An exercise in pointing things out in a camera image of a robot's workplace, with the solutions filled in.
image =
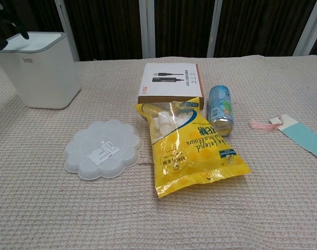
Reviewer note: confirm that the blue bookmark with pink tassel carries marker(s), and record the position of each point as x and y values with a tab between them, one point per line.
302	135

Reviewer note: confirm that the blue drink can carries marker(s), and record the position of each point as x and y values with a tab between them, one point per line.
221	109

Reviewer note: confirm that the white metal partition post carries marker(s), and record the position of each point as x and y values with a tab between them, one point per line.
67	28
213	28
147	28
308	28

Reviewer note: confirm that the beige woven tablecloth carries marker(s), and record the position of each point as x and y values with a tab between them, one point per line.
158	216

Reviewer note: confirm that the translucent flower-shaped plastic plate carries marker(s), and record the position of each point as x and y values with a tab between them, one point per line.
103	149

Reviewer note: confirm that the yellow marshmallow bag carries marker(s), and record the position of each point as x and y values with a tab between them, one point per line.
189	148

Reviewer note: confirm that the white plastic bin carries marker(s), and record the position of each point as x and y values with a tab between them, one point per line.
43	80

